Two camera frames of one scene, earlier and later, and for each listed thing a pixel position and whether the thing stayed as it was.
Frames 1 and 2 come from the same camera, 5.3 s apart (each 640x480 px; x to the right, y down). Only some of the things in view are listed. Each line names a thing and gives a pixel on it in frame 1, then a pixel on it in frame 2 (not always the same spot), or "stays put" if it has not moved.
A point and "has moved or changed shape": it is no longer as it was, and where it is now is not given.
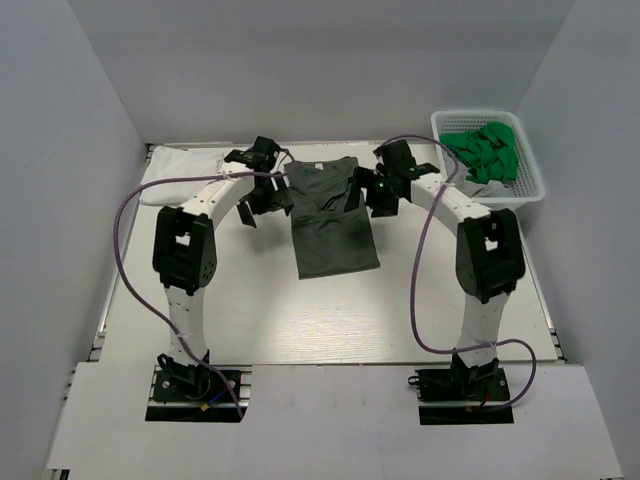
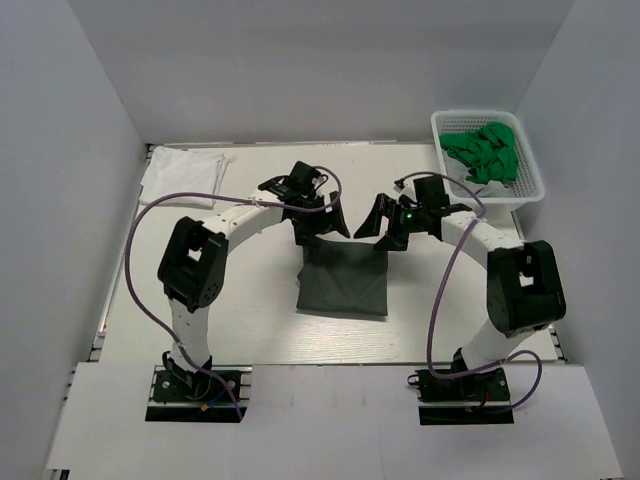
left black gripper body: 266,199 to 309,223
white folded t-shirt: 175,162 stays put
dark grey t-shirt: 329,239 has moved or changed shape
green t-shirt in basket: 490,152 stays put
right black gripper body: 380,195 to 403,221
